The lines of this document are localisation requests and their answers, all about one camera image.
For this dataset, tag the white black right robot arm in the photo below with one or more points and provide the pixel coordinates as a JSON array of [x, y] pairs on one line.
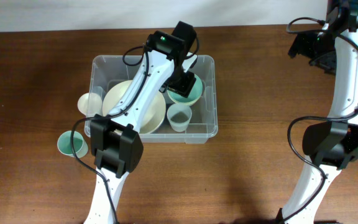
[[331, 142]]

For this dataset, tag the green bowl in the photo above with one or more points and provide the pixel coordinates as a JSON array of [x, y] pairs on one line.
[[195, 92]]

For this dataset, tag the beige plate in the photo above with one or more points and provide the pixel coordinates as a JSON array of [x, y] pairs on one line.
[[154, 115]]

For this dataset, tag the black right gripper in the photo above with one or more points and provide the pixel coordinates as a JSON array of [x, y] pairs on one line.
[[302, 43]]

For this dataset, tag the grey cup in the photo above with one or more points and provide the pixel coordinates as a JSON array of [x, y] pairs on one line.
[[179, 116]]

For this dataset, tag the white bowl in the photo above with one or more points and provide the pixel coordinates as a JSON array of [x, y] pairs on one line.
[[190, 103]]

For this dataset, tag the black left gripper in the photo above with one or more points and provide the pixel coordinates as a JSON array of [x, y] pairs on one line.
[[184, 89]]

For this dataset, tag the small green cup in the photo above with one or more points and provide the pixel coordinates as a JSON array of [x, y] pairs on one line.
[[80, 145]]

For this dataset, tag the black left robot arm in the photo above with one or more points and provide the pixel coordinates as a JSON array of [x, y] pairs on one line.
[[115, 141]]

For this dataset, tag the cream cup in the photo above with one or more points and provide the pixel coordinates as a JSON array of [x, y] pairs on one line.
[[90, 104]]

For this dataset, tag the clear plastic storage container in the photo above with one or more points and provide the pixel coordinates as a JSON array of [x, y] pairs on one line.
[[110, 70]]

